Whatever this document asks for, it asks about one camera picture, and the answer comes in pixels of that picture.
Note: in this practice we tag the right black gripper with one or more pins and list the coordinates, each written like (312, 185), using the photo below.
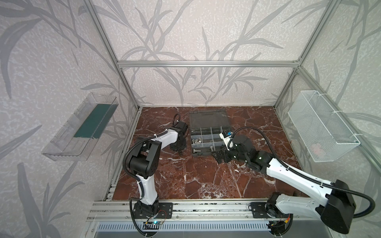
(224, 152)

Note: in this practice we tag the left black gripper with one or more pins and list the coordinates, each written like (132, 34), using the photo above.
(178, 145)

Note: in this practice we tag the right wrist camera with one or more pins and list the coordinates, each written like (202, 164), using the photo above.
(227, 138)

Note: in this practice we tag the silver screws inside organizer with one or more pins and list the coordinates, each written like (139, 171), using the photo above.
(197, 142)

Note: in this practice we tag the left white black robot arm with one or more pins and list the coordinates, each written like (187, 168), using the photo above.
(141, 161)

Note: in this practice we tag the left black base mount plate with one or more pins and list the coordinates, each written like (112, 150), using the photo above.
(161, 210)

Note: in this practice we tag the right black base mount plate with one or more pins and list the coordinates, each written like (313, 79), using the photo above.
(265, 211)

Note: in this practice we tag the clear plastic wall bin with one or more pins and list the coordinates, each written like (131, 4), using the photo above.
(78, 137)

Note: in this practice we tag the white wire mesh basket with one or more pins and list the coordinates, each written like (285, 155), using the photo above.
(317, 122)

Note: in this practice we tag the aluminium cage frame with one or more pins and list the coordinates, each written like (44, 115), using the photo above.
(295, 64)

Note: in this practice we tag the grey plastic compartment organizer box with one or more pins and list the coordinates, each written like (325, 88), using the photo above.
(208, 125)

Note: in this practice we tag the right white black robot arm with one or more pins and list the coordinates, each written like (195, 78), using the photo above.
(332, 202)

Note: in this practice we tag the aluminium front rail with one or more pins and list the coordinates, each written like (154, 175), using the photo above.
(208, 209)

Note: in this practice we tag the green electronics board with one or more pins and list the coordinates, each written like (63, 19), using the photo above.
(153, 225)

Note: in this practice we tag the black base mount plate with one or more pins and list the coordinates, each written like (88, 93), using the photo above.
(161, 210)
(265, 211)

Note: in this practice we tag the red object in basket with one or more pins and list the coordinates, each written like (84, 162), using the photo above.
(317, 149)

